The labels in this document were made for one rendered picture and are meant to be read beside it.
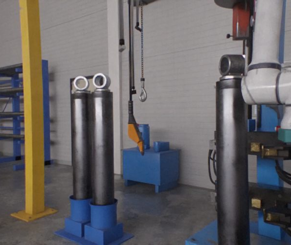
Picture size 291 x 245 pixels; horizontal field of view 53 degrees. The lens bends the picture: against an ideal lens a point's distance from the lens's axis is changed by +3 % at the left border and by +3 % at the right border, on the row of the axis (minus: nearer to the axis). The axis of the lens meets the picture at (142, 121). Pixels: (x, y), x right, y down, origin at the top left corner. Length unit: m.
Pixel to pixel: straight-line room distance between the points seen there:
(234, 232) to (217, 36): 3.41
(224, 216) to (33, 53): 2.89
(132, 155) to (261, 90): 3.58
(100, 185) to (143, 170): 1.96
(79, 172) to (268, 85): 2.15
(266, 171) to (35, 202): 2.70
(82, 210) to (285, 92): 2.32
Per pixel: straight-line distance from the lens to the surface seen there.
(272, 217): 2.44
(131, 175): 4.94
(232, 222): 2.17
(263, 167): 2.92
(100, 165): 2.84
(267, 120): 2.87
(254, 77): 1.55
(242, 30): 2.72
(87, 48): 6.92
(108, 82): 2.87
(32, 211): 3.99
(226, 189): 2.12
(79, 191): 3.14
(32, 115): 3.82
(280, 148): 2.30
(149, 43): 5.65
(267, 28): 1.64
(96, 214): 2.95
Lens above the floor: 1.24
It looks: 2 degrees down
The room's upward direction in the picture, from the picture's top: 1 degrees counter-clockwise
